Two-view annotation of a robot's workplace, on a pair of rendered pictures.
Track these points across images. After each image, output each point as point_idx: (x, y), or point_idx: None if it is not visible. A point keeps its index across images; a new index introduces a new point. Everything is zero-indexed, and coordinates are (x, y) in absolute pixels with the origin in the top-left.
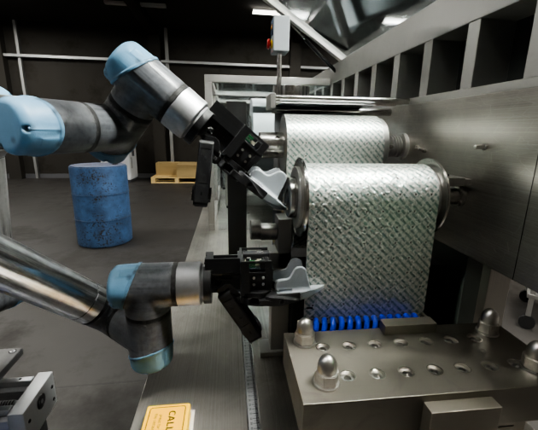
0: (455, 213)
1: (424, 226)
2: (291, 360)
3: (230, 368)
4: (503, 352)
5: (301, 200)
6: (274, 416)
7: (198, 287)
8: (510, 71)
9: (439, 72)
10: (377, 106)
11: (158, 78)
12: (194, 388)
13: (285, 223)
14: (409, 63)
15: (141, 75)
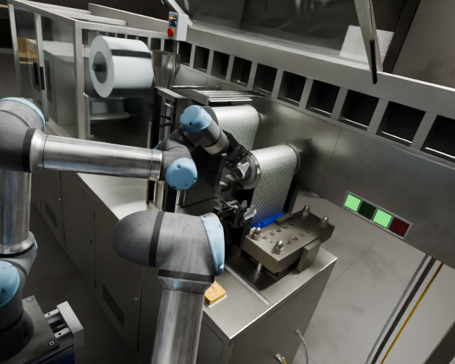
0: None
1: (289, 176)
2: (259, 246)
3: None
4: (313, 222)
5: (255, 175)
6: (243, 271)
7: None
8: (317, 101)
9: (283, 87)
10: (234, 84)
11: (214, 129)
12: None
13: (235, 183)
14: (260, 68)
15: (209, 129)
